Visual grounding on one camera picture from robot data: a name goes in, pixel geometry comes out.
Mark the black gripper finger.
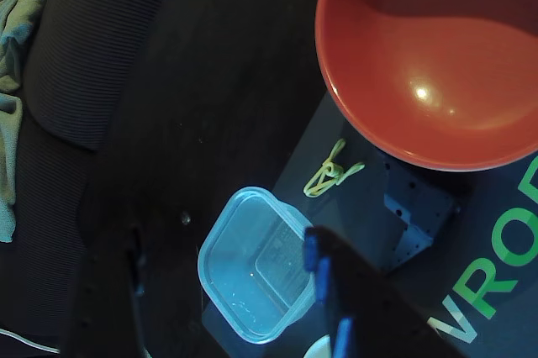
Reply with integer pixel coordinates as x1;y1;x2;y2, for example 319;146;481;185
58;225;148;358

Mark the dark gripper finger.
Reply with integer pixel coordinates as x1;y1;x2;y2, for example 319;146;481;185
304;225;463;358

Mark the small white bowl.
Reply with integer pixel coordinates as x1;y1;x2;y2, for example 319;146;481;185
302;334;337;358

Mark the black printed jaw part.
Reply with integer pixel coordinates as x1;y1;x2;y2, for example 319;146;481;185
380;155;462;275

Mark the clear plastic container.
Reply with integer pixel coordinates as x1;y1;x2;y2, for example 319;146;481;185
197;186;324;345

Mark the yellow wire clothespin clip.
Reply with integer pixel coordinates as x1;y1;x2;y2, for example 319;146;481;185
303;138;366;198

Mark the red bowl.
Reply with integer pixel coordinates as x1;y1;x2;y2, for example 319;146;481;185
314;0;538;173

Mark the grey mat with logo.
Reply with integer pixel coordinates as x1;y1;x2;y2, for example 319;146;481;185
200;92;538;358

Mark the dark ribbed cushion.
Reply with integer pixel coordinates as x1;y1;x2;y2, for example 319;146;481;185
0;0;188;350

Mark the light crumpled cloth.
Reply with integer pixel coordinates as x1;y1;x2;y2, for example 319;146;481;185
0;0;64;244

